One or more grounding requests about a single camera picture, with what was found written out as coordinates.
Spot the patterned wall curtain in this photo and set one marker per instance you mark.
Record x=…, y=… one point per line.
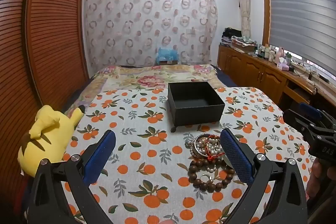
x=131, y=29

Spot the black jewelry box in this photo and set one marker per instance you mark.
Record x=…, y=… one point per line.
x=194, y=113

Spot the blue plush toy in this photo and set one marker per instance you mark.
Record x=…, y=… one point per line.
x=167, y=54

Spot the orange print tablecloth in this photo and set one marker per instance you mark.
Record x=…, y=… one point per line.
x=157, y=161

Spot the grey window blind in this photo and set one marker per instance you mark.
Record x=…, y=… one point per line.
x=302, y=16

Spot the silver bangles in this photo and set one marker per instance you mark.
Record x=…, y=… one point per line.
x=195, y=151

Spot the group of cosmetic bottles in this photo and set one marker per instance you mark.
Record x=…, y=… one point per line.
x=266, y=52

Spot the stack of folded clothes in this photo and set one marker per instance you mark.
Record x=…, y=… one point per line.
x=239, y=40

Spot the small cardboard box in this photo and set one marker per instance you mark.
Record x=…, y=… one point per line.
x=168, y=62

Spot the long wooden cabinet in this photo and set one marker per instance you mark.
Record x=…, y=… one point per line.
x=252, y=69

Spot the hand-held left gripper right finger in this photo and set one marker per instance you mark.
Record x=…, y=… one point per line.
x=236, y=158

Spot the dark blue bed sheet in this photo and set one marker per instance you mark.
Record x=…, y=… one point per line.
x=223, y=77

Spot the yellow plush toy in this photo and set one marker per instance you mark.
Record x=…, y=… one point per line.
x=47, y=129

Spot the green cap bottle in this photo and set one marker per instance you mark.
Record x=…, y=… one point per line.
x=288, y=58

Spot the pale purple tissue pack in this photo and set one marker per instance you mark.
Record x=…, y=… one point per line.
x=284, y=65

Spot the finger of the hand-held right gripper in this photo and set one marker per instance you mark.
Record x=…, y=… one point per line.
x=311, y=109
x=295, y=120

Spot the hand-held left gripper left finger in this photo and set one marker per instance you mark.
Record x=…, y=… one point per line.
x=101, y=154

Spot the pink bottle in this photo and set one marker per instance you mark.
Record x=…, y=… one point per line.
x=279, y=56

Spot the wooden window frame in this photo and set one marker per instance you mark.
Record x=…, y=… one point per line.
x=265, y=3

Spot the floral blanket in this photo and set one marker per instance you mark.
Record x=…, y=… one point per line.
x=147, y=79

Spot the person's right hand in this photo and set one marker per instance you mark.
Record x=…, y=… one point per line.
x=316, y=176

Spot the cream window curtain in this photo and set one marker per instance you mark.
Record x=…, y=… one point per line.
x=243, y=3

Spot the wooden louvered wardrobe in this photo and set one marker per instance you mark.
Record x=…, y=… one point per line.
x=52, y=43

